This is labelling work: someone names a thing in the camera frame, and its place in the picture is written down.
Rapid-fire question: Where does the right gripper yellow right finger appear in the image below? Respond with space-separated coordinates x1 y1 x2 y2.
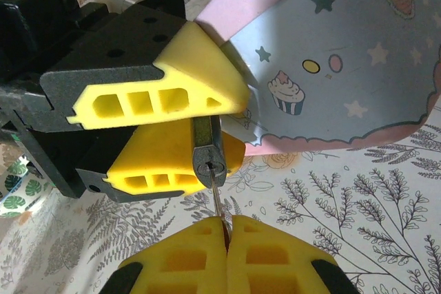
227 214 361 294

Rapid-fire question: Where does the silver padlock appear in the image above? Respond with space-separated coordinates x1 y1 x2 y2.
190 114 228 190

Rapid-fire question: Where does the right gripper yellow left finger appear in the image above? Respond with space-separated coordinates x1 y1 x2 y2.
99 216 230 294

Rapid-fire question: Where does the pastel tin tray cupcake print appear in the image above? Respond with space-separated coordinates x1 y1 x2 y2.
194 0 441 157

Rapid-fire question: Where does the floral patterned table mat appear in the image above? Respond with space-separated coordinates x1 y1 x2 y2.
0 99 441 294

